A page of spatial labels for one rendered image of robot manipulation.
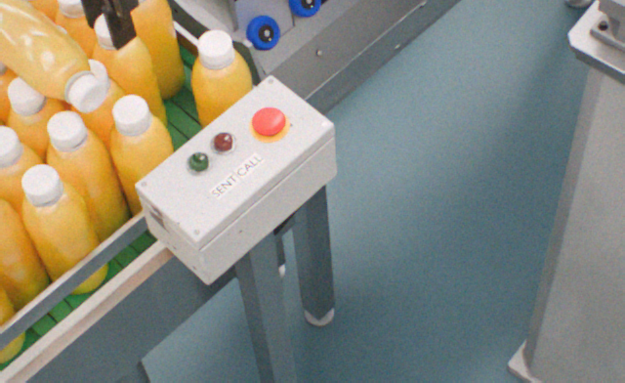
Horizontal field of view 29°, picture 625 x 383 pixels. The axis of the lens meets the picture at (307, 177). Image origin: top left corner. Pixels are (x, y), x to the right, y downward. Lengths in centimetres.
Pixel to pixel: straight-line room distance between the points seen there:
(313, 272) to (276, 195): 89
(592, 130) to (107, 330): 68
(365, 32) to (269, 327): 43
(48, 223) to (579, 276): 93
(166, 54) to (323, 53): 24
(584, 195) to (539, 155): 85
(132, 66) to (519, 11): 155
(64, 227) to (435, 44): 158
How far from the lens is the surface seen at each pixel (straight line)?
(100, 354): 150
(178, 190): 126
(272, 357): 168
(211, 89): 139
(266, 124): 128
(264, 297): 152
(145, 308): 150
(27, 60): 132
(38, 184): 130
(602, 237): 182
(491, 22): 281
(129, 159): 135
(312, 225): 204
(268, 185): 126
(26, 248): 138
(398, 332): 238
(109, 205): 142
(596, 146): 165
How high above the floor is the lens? 216
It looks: 57 degrees down
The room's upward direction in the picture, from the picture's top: 6 degrees counter-clockwise
